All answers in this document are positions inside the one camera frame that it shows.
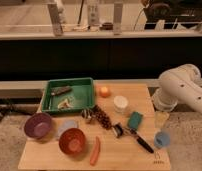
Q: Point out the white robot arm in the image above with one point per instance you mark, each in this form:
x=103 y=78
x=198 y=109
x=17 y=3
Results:
x=179 y=84

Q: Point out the red bowl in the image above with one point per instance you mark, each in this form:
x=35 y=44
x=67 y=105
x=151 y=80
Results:
x=72 y=141

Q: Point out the purple bowl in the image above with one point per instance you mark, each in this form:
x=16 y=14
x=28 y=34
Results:
x=38 y=125

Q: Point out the orange fruit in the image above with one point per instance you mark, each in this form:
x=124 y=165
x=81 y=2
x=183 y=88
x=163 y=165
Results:
x=104 y=92

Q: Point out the dark grape bunch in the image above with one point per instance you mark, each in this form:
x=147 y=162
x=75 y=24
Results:
x=102 y=117

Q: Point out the green plastic tray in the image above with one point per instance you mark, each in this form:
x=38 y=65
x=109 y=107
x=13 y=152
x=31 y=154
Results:
x=82 y=95

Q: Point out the pale food piece in tray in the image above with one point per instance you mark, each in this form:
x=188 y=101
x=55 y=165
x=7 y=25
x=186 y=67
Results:
x=66 y=103

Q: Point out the teal sponge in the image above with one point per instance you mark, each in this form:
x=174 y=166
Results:
x=134 y=120

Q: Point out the wooden table board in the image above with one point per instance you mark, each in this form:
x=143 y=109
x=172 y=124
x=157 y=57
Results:
x=123 y=154

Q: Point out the orange carrot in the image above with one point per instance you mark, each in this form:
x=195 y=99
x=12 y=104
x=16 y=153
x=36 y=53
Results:
x=95 y=152

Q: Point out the translucent yellow cup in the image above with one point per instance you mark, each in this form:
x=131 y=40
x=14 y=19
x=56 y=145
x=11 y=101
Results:
x=160 y=118

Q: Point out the blue cup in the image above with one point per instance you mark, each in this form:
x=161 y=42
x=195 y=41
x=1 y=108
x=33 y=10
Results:
x=161 y=139

